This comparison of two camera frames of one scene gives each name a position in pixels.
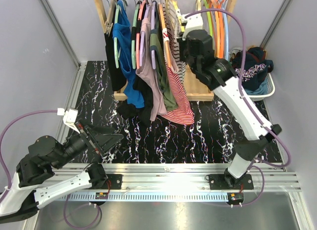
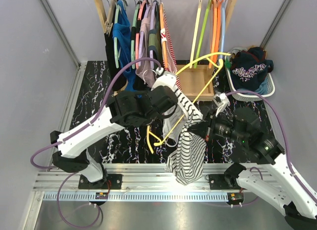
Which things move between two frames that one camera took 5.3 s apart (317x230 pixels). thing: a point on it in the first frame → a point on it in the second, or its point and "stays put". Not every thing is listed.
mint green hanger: (115, 39) stays put
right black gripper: (183, 41) → (202, 128)
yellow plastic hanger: (176, 5) → (220, 65)
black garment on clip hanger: (118, 78) stays put
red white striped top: (184, 115) → (171, 64)
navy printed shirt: (256, 68) stays put
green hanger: (132, 34) stays put
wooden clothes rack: (196, 89) stays put
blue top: (133, 96) stays put
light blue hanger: (226, 33) → (223, 27)
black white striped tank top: (173, 26) → (187, 156)
